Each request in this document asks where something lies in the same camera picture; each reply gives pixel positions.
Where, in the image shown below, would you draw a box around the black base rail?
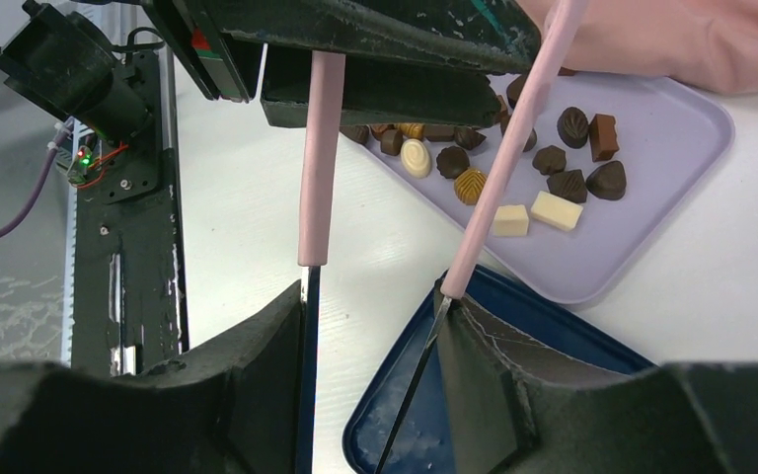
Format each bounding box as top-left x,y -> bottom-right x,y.
70,50 -> 190,377

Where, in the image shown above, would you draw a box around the pink cloth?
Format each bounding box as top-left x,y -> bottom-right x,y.
516,0 -> 758,96

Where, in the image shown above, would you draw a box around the pink handled metal tongs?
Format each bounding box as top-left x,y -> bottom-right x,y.
297,0 -> 588,471

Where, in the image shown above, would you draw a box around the white square chocolate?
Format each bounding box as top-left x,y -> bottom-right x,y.
491,204 -> 530,237

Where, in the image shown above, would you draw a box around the dark leaf oval chocolate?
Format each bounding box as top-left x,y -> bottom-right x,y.
557,107 -> 589,149

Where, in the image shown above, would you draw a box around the dark blue box lid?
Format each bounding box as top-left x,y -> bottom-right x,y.
341,266 -> 652,473

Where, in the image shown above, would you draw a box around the dark heart chocolate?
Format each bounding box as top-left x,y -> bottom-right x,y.
585,160 -> 628,200

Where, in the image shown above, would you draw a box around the caramel ridged chocolate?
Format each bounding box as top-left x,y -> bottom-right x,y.
453,168 -> 488,205

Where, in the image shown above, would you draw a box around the lilac plastic tray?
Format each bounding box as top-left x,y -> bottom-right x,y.
352,70 -> 736,306

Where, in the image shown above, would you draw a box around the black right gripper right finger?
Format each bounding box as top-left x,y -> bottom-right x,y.
437,299 -> 758,473

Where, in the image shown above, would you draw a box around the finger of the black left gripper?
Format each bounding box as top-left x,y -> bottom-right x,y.
188,0 -> 542,74
261,45 -> 501,128

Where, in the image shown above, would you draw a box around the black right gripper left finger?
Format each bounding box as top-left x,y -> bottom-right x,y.
0,283 -> 304,473

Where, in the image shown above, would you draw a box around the white rectangular chocolate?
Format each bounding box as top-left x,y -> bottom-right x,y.
530,191 -> 583,232

